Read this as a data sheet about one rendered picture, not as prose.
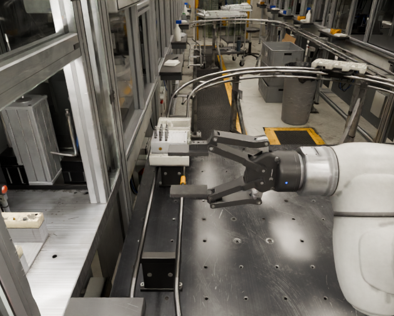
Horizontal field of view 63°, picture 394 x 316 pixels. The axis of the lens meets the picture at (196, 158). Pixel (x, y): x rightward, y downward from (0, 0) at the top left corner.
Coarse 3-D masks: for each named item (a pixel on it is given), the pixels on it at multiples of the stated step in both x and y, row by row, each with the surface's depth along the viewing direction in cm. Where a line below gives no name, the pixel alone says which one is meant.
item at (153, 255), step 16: (176, 176) 129; (144, 224) 91; (144, 240) 86; (144, 256) 82; (160, 256) 82; (176, 256) 80; (144, 272) 84; (160, 272) 84; (176, 272) 76; (144, 288) 87; (160, 288) 87
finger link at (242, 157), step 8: (216, 144) 56; (224, 144) 57; (216, 152) 55; (224, 152) 55; (232, 152) 55; (240, 152) 56; (232, 160) 55; (240, 160) 55; (248, 160) 55; (256, 168) 56; (264, 168) 55
